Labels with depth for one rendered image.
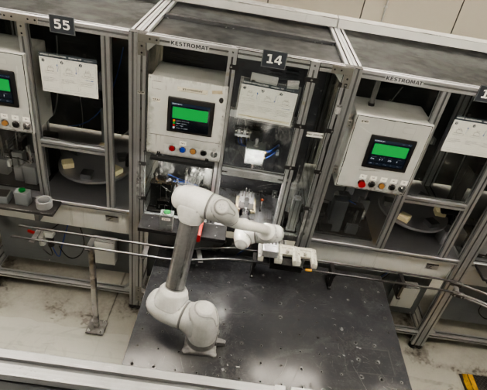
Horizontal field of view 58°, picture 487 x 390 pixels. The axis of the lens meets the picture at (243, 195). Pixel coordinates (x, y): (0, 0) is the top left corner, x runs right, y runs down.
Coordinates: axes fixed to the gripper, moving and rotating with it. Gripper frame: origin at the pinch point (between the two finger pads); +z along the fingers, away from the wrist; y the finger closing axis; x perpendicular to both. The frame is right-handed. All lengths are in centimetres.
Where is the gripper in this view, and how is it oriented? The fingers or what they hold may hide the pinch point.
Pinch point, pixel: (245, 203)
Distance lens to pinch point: 288.5
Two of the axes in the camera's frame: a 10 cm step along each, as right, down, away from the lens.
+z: 0.7, -5.6, 8.3
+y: 1.4, -8.1, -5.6
